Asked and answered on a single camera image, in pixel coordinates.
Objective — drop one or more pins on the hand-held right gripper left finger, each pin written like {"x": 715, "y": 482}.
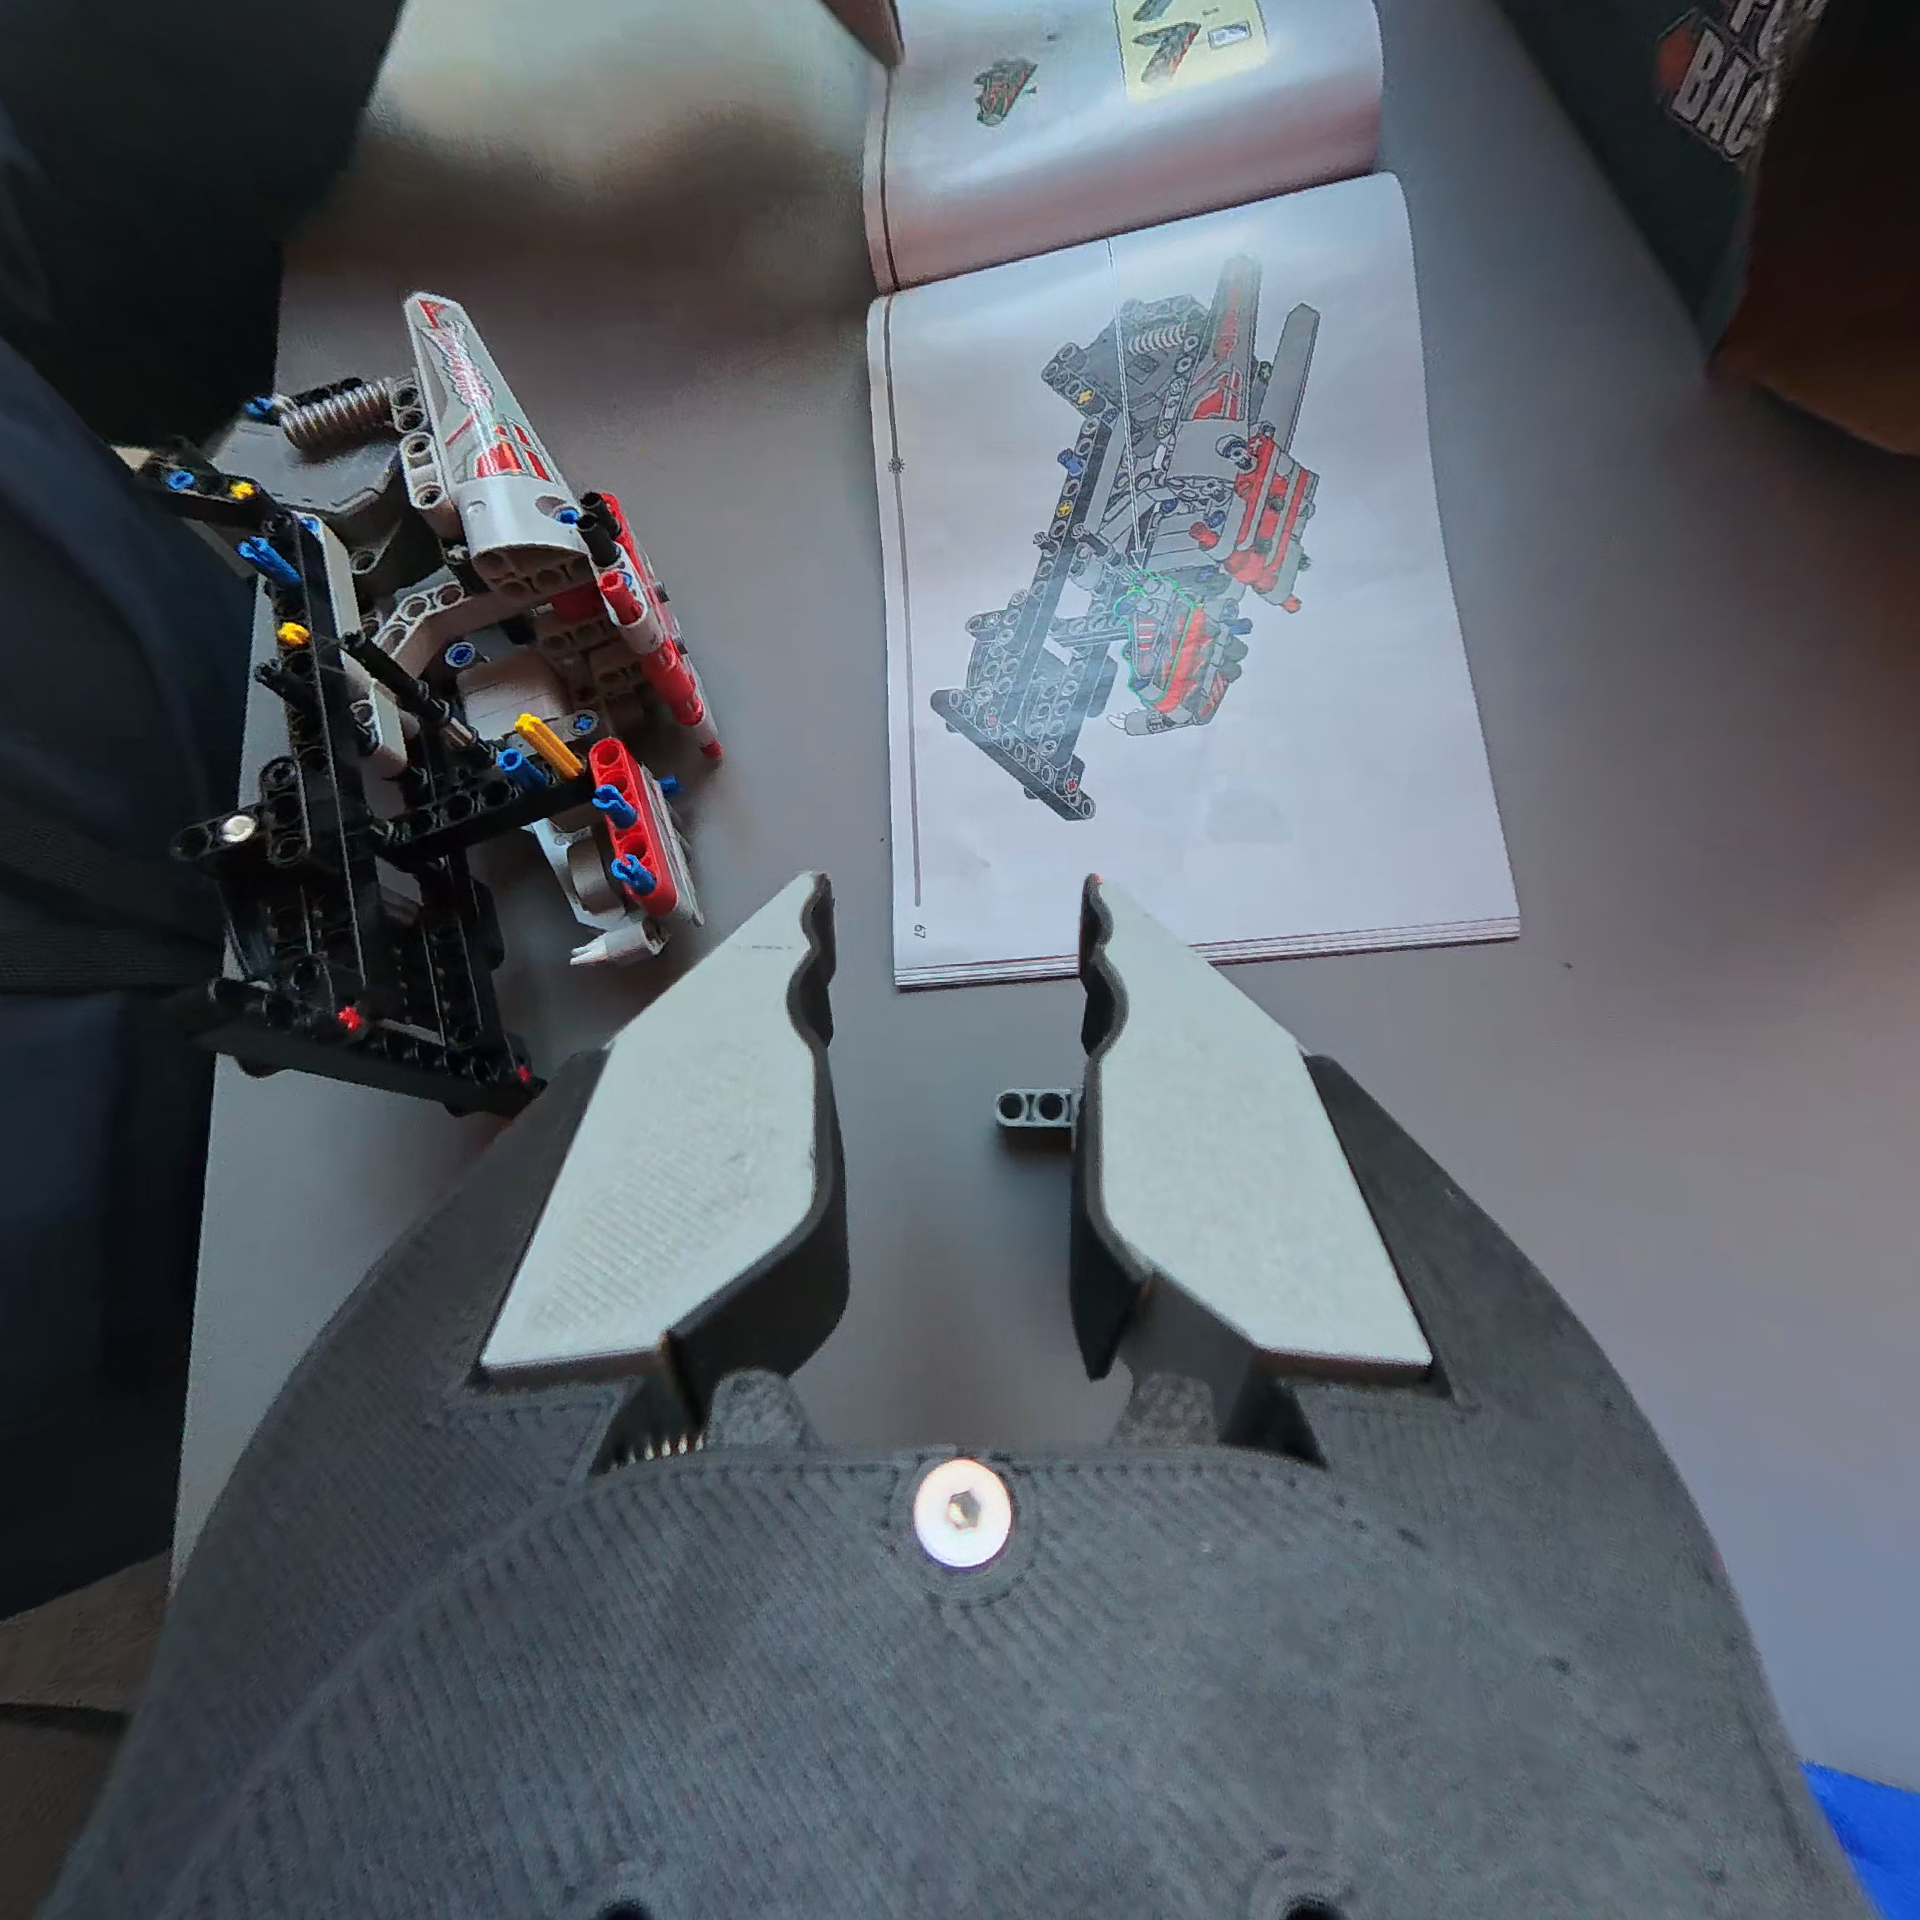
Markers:
{"x": 684, "y": 1153}

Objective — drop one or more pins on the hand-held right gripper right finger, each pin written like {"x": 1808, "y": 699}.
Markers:
{"x": 1245, "y": 1185}

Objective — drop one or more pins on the small grey lego beam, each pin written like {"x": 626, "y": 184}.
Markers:
{"x": 1034, "y": 1109}

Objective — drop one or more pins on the partly built lego model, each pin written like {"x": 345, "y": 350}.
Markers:
{"x": 435, "y": 672}

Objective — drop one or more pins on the lego instruction booklet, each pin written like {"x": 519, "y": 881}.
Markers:
{"x": 1169, "y": 599}

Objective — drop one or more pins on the person's dark clothing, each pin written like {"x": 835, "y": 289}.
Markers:
{"x": 106, "y": 672}

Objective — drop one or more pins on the blue cloth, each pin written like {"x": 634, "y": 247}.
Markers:
{"x": 1876, "y": 1852}

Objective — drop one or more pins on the dark printed cardboard box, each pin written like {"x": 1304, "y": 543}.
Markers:
{"x": 1726, "y": 136}

